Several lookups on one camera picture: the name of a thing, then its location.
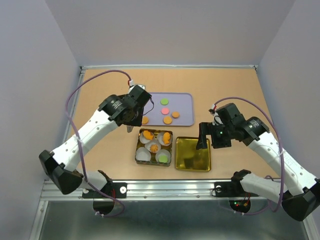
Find green round cookie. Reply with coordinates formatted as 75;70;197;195
158;155;168;163
160;98;169;106

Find orange fish cookie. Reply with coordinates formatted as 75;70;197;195
162;132;172;146
142;130;154;141

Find aluminium frame rail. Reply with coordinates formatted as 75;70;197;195
39;177;309;201

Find tan round cookie bottom-middle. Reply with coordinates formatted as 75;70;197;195
163;116;173;125

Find gold cookie tin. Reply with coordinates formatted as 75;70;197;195
135;128;173;167

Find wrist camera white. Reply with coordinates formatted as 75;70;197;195
209;104;223;126
128;84;146;92

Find tan round cookie bottom-left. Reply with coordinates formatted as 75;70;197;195
142;116;149;125

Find swirl butter cookie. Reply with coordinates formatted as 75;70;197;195
149;144;159;153

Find lavender plastic tray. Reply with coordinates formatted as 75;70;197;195
143;92;195;127

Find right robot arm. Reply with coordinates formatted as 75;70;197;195
196;103;320;222

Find metal tongs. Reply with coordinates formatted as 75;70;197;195
126;125;134;133

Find white paper cup top-right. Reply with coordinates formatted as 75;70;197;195
157;131;173;146

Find white paper cup bottom-right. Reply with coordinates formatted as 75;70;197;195
155;149;171;164

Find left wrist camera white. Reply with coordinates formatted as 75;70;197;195
128;84;146;92

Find white paper cup top-left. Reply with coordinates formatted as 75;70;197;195
139;130;151;144

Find pink round cookie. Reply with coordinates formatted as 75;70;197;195
161;107;170;115

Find tan round cookie right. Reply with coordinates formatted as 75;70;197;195
171;111;180;119

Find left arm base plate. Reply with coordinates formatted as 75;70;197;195
82;182;128;199

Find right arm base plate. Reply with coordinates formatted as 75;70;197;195
213;181;248;198

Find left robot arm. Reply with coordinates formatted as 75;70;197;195
39;84;152;195

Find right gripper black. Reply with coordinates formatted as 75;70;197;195
195;121;234;150

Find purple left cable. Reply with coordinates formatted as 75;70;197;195
65;69;132;218

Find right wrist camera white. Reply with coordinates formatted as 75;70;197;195
209;104;223;126

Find white paper cup bottom-left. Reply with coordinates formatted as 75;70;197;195
135;147;152;162

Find gold tin lid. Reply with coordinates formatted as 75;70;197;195
175;136;212;172

